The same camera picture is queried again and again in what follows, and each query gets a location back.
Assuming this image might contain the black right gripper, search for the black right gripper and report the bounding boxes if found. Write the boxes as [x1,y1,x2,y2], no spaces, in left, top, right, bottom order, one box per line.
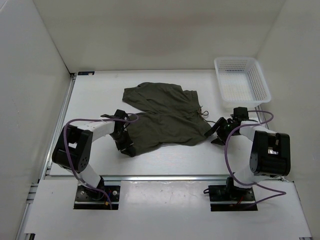
[205,117,239,145]

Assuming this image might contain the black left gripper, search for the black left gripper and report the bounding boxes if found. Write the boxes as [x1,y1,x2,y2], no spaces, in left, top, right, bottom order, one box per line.
[109,130,134,156]

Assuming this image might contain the olive green shorts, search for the olive green shorts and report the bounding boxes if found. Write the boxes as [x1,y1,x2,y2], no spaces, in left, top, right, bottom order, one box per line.
[122,82,211,155]

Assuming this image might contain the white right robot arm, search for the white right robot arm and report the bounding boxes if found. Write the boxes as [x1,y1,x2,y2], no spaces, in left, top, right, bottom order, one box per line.
[204,107,291,200]

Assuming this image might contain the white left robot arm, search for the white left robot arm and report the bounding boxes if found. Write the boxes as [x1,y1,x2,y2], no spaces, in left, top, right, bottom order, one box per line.
[51,109,139,200]

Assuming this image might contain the white plastic mesh basket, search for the white plastic mesh basket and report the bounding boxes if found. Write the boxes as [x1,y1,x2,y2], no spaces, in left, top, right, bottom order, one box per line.
[214,56,272,109]

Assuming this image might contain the blue label sticker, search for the blue label sticker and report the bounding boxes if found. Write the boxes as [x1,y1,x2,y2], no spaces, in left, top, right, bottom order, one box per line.
[77,71,95,76]

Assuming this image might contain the aluminium front rail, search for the aluminium front rail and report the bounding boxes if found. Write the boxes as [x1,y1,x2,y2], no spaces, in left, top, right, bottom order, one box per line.
[44,174,283,183]

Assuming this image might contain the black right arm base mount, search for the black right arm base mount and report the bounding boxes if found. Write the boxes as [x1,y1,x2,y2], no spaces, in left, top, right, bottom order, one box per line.
[203,177,258,212]

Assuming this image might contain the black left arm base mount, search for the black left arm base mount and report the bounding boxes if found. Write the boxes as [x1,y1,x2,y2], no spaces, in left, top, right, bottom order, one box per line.
[73,183,121,211]

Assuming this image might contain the aluminium left side rail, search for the aluminium left side rail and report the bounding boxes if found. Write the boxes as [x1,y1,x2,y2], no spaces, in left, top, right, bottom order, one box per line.
[15,72,78,240]

